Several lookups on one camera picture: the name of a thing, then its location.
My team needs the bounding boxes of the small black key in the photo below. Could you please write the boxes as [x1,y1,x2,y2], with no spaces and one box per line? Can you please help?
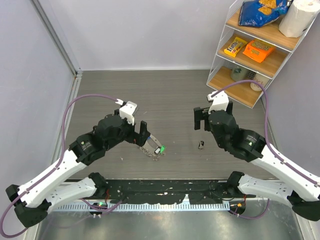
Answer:
[198,140,205,150]

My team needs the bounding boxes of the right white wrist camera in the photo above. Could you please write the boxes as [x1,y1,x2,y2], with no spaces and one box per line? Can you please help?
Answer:
[207,91,229,115]

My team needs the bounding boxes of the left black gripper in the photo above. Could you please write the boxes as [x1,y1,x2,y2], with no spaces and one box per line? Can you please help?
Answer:
[105,114,151,150]

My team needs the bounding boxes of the slotted cable duct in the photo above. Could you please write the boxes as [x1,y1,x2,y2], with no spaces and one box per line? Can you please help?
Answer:
[54,200,230,213]

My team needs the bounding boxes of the white printed cup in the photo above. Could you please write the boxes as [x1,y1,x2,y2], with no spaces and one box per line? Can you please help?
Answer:
[250,73,270,92]

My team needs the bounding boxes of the green grey mug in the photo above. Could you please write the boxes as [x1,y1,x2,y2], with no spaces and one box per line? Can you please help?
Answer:
[230,65,249,82]

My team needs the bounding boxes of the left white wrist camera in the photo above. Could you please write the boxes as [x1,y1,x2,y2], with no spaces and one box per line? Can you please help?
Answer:
[119,101,139,126]

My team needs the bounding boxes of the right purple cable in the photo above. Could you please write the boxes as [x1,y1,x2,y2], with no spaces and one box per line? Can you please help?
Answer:
[211,79,320,187]

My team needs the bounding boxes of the orange candy bag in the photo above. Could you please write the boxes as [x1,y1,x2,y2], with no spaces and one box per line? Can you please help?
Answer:
[243,39,276,63]

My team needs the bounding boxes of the white paper towel roll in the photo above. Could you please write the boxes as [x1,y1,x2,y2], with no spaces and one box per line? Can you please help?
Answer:
[278,0,320,38]

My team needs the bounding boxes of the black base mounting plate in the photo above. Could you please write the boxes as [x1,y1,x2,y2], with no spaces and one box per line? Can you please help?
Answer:
[102,179,245,205]

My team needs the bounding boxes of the white wire shelf rack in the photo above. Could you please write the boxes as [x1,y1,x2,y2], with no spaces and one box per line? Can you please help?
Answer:
[205,0,320,109]

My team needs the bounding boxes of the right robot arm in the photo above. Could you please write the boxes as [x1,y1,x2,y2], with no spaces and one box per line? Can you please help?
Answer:
[193,102,320,222]

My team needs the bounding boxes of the blue chips bag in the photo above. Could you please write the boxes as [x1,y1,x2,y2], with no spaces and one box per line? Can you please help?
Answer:
[238,0,292,28]

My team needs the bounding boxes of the yellow candy bag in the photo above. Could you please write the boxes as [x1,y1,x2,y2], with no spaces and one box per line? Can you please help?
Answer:
[223,37,248,58]

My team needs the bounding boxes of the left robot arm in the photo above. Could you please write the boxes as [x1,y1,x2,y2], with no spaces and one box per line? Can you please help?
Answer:
[5,110,151,228]

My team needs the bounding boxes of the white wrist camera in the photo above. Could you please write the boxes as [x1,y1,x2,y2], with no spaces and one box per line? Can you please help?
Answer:
[119,101,139,126]
[207,91,229,115]

